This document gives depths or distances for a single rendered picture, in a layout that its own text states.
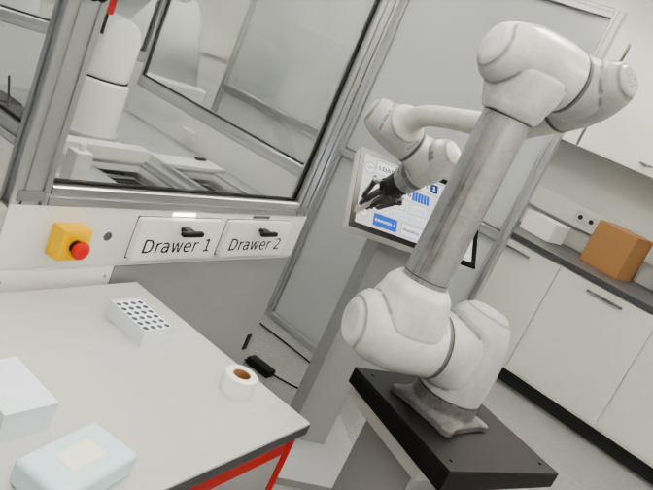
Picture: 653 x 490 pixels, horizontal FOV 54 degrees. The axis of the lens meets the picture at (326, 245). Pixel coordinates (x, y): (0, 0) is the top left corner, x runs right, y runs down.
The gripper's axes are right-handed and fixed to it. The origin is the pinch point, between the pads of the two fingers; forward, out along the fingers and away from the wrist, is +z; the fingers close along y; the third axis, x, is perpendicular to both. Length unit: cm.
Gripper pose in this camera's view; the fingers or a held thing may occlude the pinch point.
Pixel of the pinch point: (362, 205)
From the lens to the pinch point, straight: 207.8
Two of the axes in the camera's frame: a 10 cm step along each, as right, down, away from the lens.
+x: -3.4, 7.6, -5.5
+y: -7.6, -5.7, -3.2
